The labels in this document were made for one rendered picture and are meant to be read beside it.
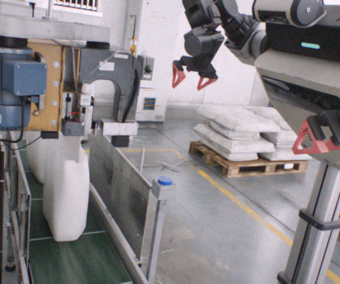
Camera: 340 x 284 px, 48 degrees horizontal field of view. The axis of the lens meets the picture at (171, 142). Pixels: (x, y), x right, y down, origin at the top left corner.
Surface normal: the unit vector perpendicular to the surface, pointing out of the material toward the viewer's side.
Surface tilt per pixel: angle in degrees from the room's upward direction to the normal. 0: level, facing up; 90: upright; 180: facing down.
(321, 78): 40
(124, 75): 90
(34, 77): 90
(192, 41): 100
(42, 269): 0
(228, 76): 90
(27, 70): 90
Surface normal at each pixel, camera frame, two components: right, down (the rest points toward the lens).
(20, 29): 0.71, 0.31
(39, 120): 0.43, 0.33
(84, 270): 0.15, -0.94
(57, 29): 0.89, 0.26
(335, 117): 0.42, -0.44
